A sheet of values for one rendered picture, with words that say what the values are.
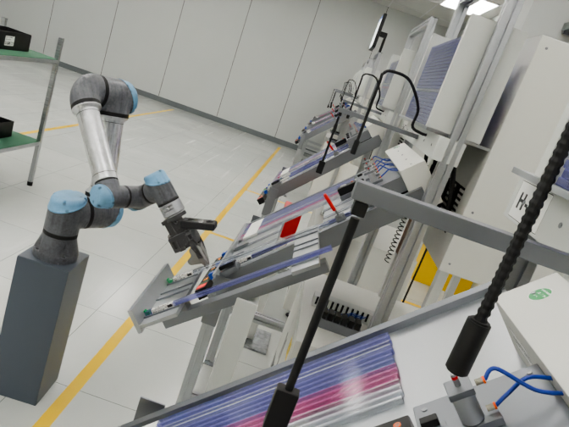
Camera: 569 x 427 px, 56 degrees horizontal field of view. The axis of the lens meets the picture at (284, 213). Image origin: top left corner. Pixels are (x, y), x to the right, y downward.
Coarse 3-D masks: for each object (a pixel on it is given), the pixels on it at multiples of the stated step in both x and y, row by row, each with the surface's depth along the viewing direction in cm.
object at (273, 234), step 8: (264, 232) 208; (272, 232) 202; (280, 232) 198; (248, 240) 209; (256, 240) 201; (264, 240) 196; (272, 240) 189; (240, 248) 200; (248, 248) 195; (256, 256) 177; (240, 264) 177
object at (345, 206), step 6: (348, 198) 196; (336, 204) 195; (342, 204) 191; (348, 204) 187; (324, 210) 196; (330, 210) 191; (342, 210) 182; (348, 210) 179; (324, 216) 187; (330, 216) 182; (348, 216) 171; (336, 222) 171; (324, 228) 171
